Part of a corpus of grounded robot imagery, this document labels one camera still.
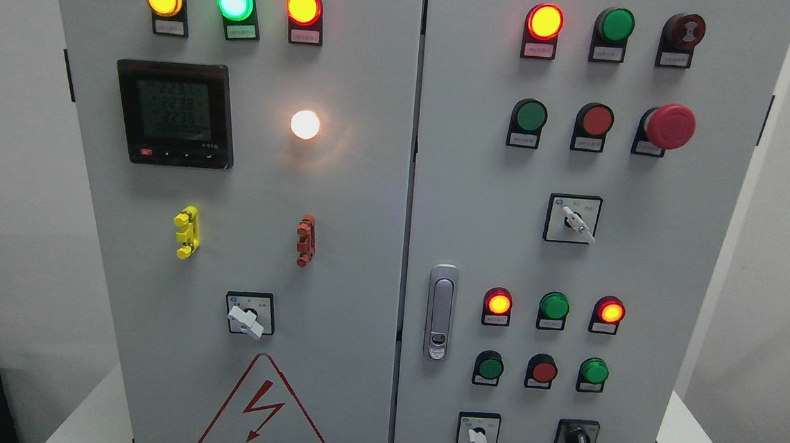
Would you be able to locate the grey electrical control cabinet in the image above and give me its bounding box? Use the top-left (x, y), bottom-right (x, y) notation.
top-left (59, 0), bottom-right (790, 443)

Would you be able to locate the red terminal connector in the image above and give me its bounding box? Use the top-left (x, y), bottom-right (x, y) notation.
top-left (295, 214), bottom-right (317, 268)

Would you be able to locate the lower left red light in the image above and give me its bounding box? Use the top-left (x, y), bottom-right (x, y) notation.
top-left (481, 288), bottom-right (513, 327)

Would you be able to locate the white lit indicator light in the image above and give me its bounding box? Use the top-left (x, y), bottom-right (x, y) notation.
top-left (290, 110), bottom-right (321, 140)

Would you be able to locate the green push button upper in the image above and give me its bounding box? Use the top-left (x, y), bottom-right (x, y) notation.
top-left (506, 98), bottom-right (548, 149)

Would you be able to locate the green push button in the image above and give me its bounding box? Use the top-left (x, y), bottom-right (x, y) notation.
top-left (506, 98), bottom-right (548, 149)
top-left (471, 350), bottom-right (505, 387)

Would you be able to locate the lower green push button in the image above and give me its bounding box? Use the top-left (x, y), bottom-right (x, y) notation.
top-left (471, 350), bottom-right (505, 387)

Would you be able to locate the lower green indicator light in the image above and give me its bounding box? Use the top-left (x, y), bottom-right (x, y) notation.
top-left (535, 292), bottom-right (570, 331)

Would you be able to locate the yellow terminal connector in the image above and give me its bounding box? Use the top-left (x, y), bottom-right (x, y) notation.
top-left (173, 205), bottom-right (200, 260)

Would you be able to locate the lower red push button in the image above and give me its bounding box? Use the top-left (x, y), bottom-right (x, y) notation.
top-left (524, 354), bottom-right (558, 389)

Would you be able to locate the red push button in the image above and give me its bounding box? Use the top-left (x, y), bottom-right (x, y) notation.
top-left (569, 102), bottom-right (615, 153)
top-left (524, 354), bottom-right (558, 389)

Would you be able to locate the red push button upper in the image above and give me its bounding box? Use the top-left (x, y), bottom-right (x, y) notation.
top-left (569, 102), bottom-right (615, 153)

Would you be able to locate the left door red indicator light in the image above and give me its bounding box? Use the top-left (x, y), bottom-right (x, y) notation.
top-left (286, 0), bottom-right (324, 47)

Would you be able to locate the lower right red light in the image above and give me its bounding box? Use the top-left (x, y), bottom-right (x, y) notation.
top-left (588, 295), bottom-right (626, 335)

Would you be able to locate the red high voltage warning sticker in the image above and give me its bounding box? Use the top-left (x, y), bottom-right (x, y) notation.
top-left (198, 353), bottom-right (326, 443)

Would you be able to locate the black digital power meter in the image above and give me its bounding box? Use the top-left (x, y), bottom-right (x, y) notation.
top-left (117, 58), bottom-right (234, 169)

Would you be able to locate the right door top red light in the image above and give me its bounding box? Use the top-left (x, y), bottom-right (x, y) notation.
top-left (520, 2), bottom-right (564, 61)

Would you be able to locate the lower right green button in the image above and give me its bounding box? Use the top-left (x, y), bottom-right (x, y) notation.
top-left (575, 358), bottom-right (610, 394)

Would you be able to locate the lit green indicator light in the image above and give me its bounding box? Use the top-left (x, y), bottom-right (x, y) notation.
top-left (216, 0), bottom-right (261, 41)

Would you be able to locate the red emergency stop mushroom button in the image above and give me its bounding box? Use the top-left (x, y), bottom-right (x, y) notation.
top-left (630, 103), bottom-right (697, 158)

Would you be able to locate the top green indicator light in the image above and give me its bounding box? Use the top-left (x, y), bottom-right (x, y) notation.
top-left (587, 6), bottom-right (635, 64)

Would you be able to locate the yellow indicator light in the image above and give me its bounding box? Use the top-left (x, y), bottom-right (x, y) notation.
top-left (146, 0), bottom-right (189, 38)

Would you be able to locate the dark red buzzer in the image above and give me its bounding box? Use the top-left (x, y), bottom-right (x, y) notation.
top-left (654, 13), bottom-right (706, 69)

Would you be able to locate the silver door lock handle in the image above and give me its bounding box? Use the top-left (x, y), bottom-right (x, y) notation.
top-left (424, 263), bottom-right (460, 361)

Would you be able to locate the white rotary selector switch left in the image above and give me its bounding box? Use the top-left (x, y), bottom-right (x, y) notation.
top-left (225, 291), bottom-right (275, 340)

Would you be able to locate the white selector switch upper right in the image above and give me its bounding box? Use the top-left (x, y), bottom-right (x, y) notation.
top-left (543, 193), bottom-right (603, 245)

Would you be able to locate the white selector switch bottom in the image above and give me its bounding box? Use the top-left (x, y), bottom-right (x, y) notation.
top-left (456, 411), bottom-right (501, 443)

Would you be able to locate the black rotary knob switch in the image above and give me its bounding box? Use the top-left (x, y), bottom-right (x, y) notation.
top-left (553, 418), bottom-right (601, 443)

